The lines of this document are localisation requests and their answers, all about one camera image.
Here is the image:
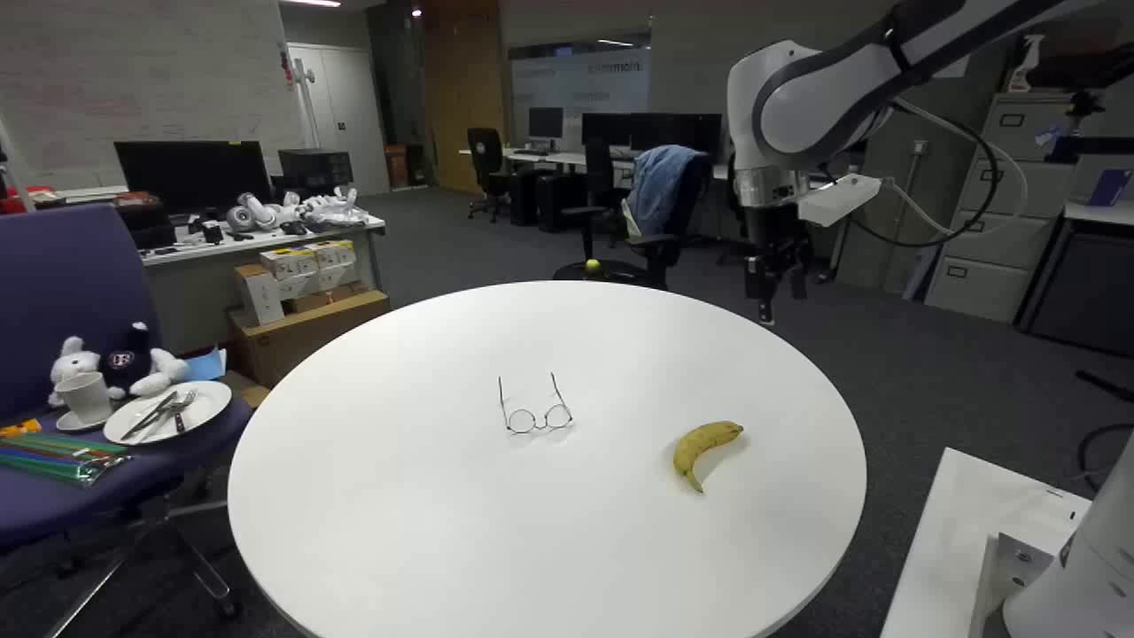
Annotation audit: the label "metal cutlery fork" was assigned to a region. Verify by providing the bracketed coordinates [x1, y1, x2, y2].
[164, 389, 198, 440]

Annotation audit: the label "black floor cable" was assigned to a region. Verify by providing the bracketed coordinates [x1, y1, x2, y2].
[1071, 370, 1134, 491]

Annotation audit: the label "black swivel chair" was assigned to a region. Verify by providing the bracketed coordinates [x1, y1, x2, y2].
[461, 124, 516, 227]

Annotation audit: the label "small black computer monitor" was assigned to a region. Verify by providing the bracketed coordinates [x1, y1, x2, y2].
[275, 147, 359, 204]

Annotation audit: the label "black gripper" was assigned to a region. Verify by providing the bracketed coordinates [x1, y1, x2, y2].
[738, 198, 820, 329]

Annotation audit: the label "metal cutlery knife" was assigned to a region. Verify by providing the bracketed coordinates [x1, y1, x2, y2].
[119, 387, 179, 443]

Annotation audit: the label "black and white plush toy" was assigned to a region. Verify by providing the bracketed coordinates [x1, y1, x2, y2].
[104, 317, 195, 401]

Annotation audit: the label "white round plate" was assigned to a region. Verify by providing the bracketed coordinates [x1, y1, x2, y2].
[99, 378, 238, 450]

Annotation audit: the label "black office chair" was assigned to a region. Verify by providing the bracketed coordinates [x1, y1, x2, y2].
[553, 147, 719, 291]

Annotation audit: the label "large black computer monitor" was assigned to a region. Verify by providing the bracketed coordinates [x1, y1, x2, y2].
[112, 139, 273, 218]

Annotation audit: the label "blue jacket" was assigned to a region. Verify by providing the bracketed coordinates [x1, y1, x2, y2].
[622, 141, 711, 241]

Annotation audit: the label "yellow banana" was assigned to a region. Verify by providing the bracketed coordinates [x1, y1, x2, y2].
[668, 419, 751, 497]

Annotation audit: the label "silver clutter pile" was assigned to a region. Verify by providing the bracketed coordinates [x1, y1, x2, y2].
[224, 183, 381, 241]

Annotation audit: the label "wide black monitor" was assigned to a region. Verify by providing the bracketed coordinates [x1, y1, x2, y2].
[578, 111, 728, 168]

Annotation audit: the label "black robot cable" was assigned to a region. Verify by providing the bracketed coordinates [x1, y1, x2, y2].
[843, 96, 1005, 257]

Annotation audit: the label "grey filing cabinet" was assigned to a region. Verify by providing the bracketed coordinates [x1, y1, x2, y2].
[920, 84, 1075, 329]

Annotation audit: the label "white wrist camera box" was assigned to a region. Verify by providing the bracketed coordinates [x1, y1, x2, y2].
[795, 172, 885, 230]

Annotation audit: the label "low wooden shelf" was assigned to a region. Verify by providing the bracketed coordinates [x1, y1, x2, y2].
[226, 286, 392, 384]

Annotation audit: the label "thin-framed eyeglasses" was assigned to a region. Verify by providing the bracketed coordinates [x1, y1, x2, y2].
[492, 370, 582, 440]

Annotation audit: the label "small cardboard box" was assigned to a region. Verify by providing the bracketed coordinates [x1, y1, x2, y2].
[230, 259, 287, 329]

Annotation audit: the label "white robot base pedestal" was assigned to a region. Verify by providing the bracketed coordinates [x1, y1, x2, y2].
[998, 434, 1134, 638]

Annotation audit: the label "grey office desk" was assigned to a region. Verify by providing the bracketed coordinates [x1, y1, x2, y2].
[137, 214, 391, 354]

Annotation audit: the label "black cabinet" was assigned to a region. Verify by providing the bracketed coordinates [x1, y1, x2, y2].
[1012, 204, 1134, 363]

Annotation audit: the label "green flat package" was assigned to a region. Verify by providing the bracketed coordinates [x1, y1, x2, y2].
[0, 428, 126, 491]

